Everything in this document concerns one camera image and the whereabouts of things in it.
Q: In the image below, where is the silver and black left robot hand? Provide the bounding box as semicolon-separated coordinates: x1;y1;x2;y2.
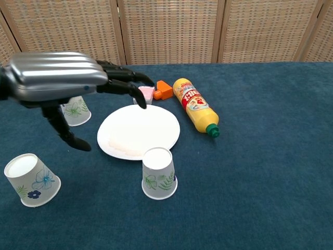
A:
1;51;155;152

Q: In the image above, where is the white paper cup green flower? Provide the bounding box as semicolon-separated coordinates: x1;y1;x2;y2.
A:
60;95;92;127

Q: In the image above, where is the white paper cup fern print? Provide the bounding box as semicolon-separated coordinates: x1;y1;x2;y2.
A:
141;147;178;201

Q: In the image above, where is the white paper cup blue flower outline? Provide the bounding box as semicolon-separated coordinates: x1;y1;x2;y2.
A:
4;153;62;208

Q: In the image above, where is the woven rattan screen panel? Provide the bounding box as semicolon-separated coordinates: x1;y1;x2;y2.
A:
116;0;226;66
293;0;333;63
217;0;327;64
0;0;127;66
0;15;21;67

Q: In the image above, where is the pink and white small box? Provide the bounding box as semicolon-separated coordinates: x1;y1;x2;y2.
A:
133;85;156;105

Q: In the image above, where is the white round paper plate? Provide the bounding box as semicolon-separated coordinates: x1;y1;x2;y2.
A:
97;104;181;161

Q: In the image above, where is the orange toy block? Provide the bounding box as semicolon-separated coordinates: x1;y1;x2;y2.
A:
152;80;174;101

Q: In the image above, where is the yellow bottle with green cap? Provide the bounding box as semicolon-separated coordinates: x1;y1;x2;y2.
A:
173;78;221;140

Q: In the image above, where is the blue tablecloth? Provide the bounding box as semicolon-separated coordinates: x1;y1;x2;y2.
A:
0;61;333;250

